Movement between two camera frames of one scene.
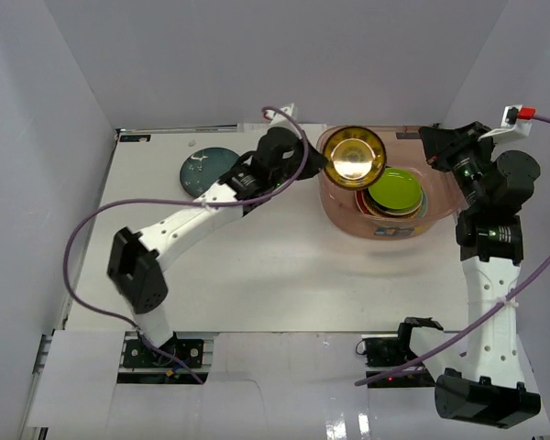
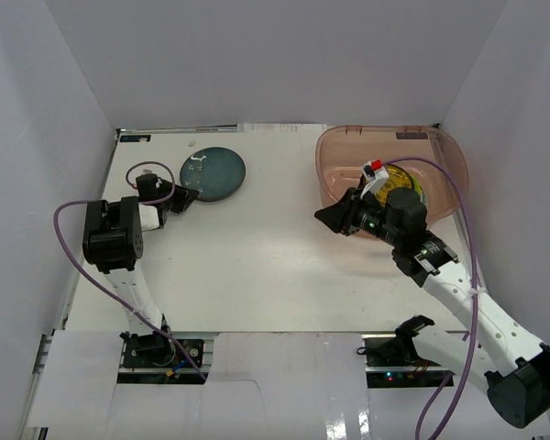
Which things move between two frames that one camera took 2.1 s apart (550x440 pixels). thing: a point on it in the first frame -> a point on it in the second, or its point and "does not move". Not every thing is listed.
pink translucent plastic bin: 404,146 does not move
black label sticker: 135,137 does not move
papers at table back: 261,128 does not move
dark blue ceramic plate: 203,168 does not move
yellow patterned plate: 357,157 -> 398,178
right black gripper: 442,145 -> 341,216
